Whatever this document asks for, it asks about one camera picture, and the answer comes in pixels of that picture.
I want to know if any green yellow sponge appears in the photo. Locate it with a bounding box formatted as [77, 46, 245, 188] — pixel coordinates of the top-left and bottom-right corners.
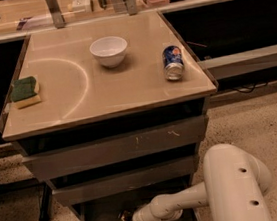
[10, 76, 41, 109]

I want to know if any grey drawer cabinet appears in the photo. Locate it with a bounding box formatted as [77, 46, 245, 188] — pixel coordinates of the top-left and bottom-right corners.
[0, 4, 236, 221]

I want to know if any top grey drawer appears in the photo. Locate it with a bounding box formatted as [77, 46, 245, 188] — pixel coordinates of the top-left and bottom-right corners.
[23, 114, 208, 181]

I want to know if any blue soda can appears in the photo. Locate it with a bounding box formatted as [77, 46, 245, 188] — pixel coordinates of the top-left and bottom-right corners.
[162, 46, 185, 81]

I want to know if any white bowl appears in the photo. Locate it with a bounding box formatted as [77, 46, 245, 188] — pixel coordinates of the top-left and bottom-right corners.
[89, 36, 128, 68]

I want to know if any black table leg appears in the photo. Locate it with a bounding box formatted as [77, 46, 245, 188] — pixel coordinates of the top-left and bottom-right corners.
[39, 184, 52, 221]

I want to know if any middle grey drawer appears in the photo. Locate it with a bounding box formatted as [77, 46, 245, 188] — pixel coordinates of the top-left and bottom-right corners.
[53, 155, 198, 206]

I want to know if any grey side shelf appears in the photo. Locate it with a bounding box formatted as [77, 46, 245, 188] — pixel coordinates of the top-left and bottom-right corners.
[198, 44, 277, 80]

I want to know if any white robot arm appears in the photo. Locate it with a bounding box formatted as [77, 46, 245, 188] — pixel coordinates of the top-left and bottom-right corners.
[132, 143, 272, 221]

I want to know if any grey drawer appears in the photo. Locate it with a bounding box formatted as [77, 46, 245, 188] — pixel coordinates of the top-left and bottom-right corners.
[53, 155, 198, 206]
[23, 114, 208, 181]

